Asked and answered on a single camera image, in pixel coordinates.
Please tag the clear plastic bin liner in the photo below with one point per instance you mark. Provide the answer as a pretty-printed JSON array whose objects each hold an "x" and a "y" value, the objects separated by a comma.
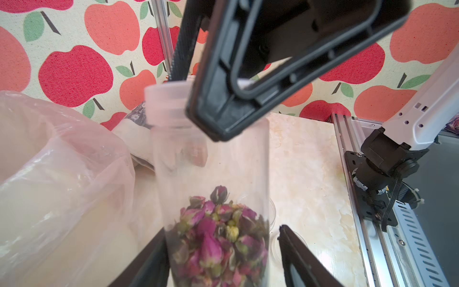
[{"x": 67, "y": 190}]

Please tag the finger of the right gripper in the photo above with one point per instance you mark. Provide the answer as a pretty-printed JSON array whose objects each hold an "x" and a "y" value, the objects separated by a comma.
[{"x": 259, "y": 53}]

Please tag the right aluminium frame post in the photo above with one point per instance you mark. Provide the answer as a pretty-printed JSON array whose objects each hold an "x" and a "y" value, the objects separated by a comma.
[{"x": 161, "y": 17}]

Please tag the clear tea jar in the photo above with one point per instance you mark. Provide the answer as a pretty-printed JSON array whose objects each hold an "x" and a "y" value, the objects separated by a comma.
[
  {"x": 188, "y": 163},
  {"x": 272, "y": 214}
]

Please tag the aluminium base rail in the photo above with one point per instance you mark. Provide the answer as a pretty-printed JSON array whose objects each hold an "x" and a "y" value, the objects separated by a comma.
[{"x": 419, "y": 248}]

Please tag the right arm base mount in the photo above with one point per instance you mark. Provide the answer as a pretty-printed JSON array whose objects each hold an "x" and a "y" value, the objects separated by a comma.
[{"x": 371, "y": 205}]

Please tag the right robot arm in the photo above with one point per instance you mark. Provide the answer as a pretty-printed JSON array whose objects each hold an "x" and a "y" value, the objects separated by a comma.
[{"x": 393, "y": 150}]

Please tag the rose buds in middle jar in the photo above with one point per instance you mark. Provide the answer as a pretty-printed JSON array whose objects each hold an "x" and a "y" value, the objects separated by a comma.
[{"x": 218, "y": 243}]

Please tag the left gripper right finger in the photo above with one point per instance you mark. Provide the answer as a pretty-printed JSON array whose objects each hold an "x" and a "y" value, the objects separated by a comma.
[{"x": 303, "y": 269}]

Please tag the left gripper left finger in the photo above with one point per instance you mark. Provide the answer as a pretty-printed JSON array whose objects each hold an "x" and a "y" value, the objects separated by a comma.
[{"x": 150, "y": 268}]

